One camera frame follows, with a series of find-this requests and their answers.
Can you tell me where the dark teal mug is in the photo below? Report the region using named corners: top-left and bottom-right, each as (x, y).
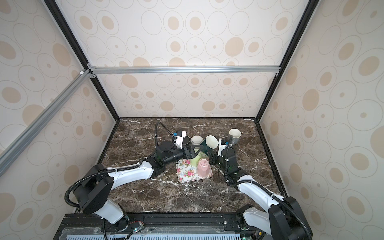
top-left (201, 135), bottom-right (219, 155)

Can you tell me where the white mug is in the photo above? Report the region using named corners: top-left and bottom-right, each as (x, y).
top-left (191, 136), bottom-right (204, 145)

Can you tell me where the black mug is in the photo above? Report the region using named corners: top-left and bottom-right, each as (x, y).
top-left (182, 136), bottom-right (191, 146)

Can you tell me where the grey mug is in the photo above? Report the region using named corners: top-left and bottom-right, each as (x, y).
top-left (229, 129), bottom-right (242, 145)

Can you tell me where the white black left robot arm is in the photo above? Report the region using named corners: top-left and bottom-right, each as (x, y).
top-left (64, 141), bottom-right (207, 225)

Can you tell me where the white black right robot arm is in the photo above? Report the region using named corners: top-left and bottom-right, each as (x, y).
top-left (210, 148), bottom-right (313, 240)

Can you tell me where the light green mug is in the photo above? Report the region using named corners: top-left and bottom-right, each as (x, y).
top-left (190, 152), bottom-right (207, 167)

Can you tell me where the pink mug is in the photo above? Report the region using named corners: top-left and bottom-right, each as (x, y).
top-left (197, 159), bottom-right (211, 178)

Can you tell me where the floral rectangular tray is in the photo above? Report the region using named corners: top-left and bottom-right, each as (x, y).
top-left (176, 160), bottom-right (213, 183)

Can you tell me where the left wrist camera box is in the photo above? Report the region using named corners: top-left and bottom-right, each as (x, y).
top-left (172, 131), bottom-right (186, 149)

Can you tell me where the horizontal aluminium rail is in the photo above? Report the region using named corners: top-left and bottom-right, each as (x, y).
top-left (91, 66), bottom-right (280, 74)

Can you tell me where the slanted left aluminium rail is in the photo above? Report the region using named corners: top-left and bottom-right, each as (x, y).
top-left (1, 70), bottom-right (91, 175)

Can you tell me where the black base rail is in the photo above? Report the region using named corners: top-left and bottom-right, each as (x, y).
top-left (54, 213), bottom-right (272, 240)

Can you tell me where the right black frame post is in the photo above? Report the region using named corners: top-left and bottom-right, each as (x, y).
top-left (255, 0), bottom-right (319, 123)

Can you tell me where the black frame post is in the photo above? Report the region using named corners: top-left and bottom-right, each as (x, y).
top-left (44, 0), bottom-right (120, 122)
top-left (255, 0), bottom-right (319, 123)

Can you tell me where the left black frame post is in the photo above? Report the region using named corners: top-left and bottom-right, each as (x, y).
top-left (44, 0), bottom-right (120, 122)

